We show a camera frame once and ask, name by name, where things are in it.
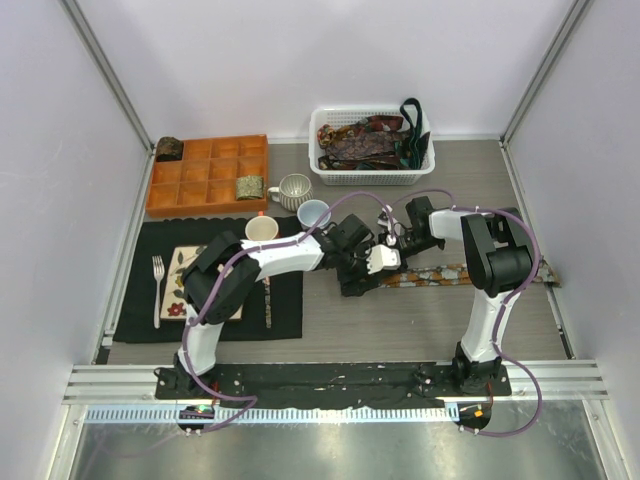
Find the aluminium frame rail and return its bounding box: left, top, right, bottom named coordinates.
left=62, top=360, right=609, bottom=405

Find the orange wooden divided tray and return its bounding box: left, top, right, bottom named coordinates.
left=145, top=134, right=269, bottom=219

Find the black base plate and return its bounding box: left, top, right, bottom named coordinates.
left=154, top=362, right=512, bottom=410

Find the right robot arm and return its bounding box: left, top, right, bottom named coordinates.
left=366, top=196, right=540, bottom=395

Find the square floral ceramic plate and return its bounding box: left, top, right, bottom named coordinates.
left=159, top=243, right=246, bottom=324

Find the dark green tie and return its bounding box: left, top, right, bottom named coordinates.
left=398, top=98, right=430, bottom=170

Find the orange grey floral tie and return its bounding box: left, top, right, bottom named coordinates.
left=381, top=259, right=560, bottom=288

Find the white slotted cable duct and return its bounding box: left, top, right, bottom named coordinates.
left=84, top=403, right=459, bottom=425

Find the dark red patterned tie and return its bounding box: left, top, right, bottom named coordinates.
left=367, top=115, right=404, bottom=132

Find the patterned handle knife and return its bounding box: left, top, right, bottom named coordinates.
left=262, top=277, right=272, bottom=329

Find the frosted blue footed cup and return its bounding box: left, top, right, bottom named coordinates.
left=297, top=199, right=331, bottom=230

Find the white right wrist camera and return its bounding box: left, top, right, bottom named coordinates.
left=376, top=204, right=399, bottom=236

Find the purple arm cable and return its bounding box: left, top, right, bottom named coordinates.
left=180, top=190, right=396, bottom=434
left=389, top=187, right=544, bottom=439

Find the dark rolled tie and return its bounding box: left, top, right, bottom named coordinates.
left=155, top=136, right=184, bottom=162

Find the black scalloped placemat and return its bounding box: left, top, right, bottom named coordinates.
left=114, top=217, right=303, bottom=344

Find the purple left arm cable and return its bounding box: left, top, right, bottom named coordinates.
left=180, top=190, right=396, bottom=434

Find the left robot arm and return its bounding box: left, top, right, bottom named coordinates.
left=174, top=214, right=379, bottom=399

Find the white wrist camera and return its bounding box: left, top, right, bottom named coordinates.
left=366, top=234, right=401, bottom=275
left=376, top=204, right=399, bottom=236

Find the green floral rolled tie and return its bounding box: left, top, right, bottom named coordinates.
left=236, top=175, right=265, bottom=201

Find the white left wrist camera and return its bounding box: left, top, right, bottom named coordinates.
left=366, top=234, right=401, bottom=275

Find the silver fork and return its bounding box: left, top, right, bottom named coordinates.
left=152, top=255, right=165, bottom=329

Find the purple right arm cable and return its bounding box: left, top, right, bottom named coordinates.
left=389, top=187, right=544, bottom=439

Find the orange ceramic mug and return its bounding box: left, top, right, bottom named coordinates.
left=244, top=215, right=279, bottom=242

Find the white plastic basket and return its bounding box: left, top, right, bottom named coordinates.
left=308, top=98, right=436, bottom=186

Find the multicolour patterned tie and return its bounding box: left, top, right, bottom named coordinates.
left=316, top=124, right=336, bottom=149

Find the grey ribbed ceramic mug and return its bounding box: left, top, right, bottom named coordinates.
left=267, top=173, right=314, bottom=212

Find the dark paisley tie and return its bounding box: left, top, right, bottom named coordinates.
left=318, top=126, right=405, bottom=171

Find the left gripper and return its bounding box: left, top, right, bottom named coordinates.
left=336, top=241, right=380, bottom=297

